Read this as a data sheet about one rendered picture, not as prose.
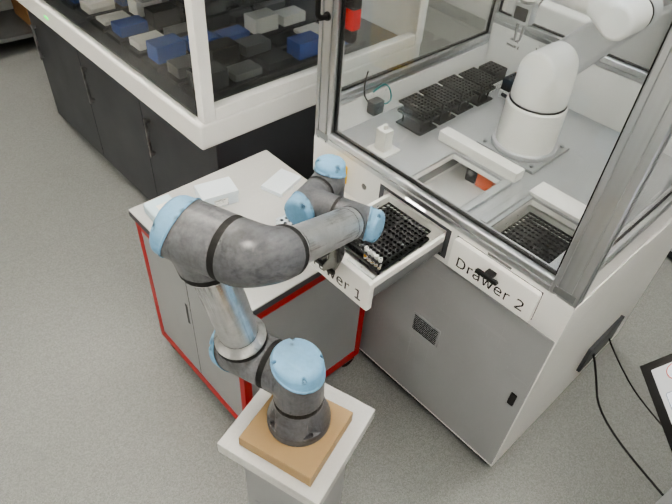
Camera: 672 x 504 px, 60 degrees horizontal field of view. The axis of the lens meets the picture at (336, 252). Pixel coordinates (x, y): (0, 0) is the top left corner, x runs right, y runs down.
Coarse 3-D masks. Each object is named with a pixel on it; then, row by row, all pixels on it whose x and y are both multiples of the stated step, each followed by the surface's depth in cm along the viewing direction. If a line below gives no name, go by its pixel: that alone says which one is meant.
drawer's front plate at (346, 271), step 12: (312, 264) 172; (348, 264) 158; (324, 276) 169; (336, 276) 164; (348, 276) 160; (360, 276) 155; (348, 288) 162; (360, 288) 158; (372, 288) 155; (360, 300) 160
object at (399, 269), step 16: (400, 208) 186; (416, 224) 183; (432, 224) 178; (432, 240) 181; (352, 256) 174; (416, 256) 168; (432, 256) 176; (384, 272) 162; (400, 272) 166; (384, 288) 164
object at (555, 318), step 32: (352, 160) 191; (352, 192) 199; (384, 192) 187; (448, 224) 170; (448, 256) 177; (640, 256) 178; (544, 288) 154; (608, 288) 169; (544, 320) 159; (576, 320) 161
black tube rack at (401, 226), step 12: (384, 204) 182; (396, 216) 183; (408, 216) 179; (384, 228) 179; (396, 228) 174; (408, 228) 175; (420, 228) 175; (360, 240) 170; (384, 240) 175; (396, 240) 171; (408, 240) 171; (420, 240) 176; (360, 252) 170; (384, 252) 167; (396, 252) 167; (408, 252) 172; (372, 264) 167; (384, 264) 167
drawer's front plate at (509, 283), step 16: (464, 256) 169; (480, 256) 164; (464, 272) 172; (496, 272) 162; (480, 288) 170; (496, 288) 165; (512, 288) 160; (528, 288) 156; (512, 304) 163; (528, 304) 158; (528, 320) 161
